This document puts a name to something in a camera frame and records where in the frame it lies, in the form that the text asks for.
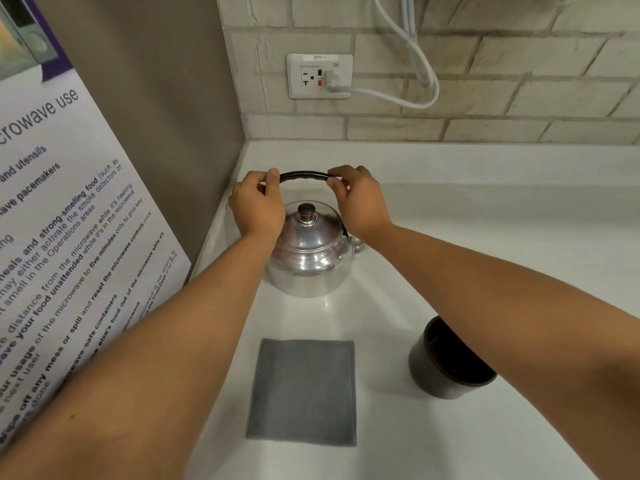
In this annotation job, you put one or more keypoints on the person's right hand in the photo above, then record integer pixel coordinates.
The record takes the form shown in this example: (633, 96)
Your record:
(362, 202)

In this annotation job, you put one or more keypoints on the person's left hand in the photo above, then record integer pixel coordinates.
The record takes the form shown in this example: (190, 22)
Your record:
(257, 207)

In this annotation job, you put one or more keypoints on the person's right thumb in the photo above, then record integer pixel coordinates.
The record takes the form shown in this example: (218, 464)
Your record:
(336, 186)

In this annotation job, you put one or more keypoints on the person's left thumb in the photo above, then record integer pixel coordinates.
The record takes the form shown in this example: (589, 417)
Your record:
(273, 182)

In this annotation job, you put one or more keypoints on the silver metal kettle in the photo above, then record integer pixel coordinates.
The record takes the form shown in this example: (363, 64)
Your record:
(310, 244)

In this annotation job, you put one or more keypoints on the person's right forearm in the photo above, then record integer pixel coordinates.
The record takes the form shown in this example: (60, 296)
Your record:
(515, 319)

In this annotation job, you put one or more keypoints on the person's left forearm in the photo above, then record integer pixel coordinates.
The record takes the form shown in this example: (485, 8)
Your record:
(145, 357)

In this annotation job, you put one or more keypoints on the white power plug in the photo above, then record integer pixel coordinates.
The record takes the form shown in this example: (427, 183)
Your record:
(334, 80)

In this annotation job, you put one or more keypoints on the dark ceramic cup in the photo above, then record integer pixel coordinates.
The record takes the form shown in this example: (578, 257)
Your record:
(447, 362)

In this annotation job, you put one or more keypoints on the grey folded cloth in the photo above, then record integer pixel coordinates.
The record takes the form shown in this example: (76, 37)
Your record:
(302, 392)

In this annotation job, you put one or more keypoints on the white and purple poster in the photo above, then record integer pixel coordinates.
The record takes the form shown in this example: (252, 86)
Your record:
(60, 234)

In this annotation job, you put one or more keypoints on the white wall socket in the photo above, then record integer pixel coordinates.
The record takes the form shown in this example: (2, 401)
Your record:
(320, 76)

